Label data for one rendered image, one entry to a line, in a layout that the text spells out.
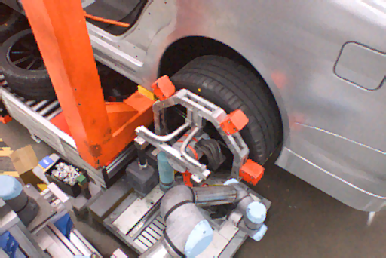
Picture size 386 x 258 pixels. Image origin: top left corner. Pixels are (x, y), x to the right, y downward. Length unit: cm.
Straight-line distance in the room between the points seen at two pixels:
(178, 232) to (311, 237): 159
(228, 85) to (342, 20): 55
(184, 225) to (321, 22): 82
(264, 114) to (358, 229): 134
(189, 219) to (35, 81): 201
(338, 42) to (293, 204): 156
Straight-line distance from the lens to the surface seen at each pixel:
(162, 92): 177
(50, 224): 186
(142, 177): 229
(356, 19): 138
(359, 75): 146
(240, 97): 168
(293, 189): 282
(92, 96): 185
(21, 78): 298
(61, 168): 222
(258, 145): 172
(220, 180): 194
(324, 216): 278
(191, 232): 118
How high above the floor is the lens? 230
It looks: 52 degrees down
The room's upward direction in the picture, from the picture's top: straight up
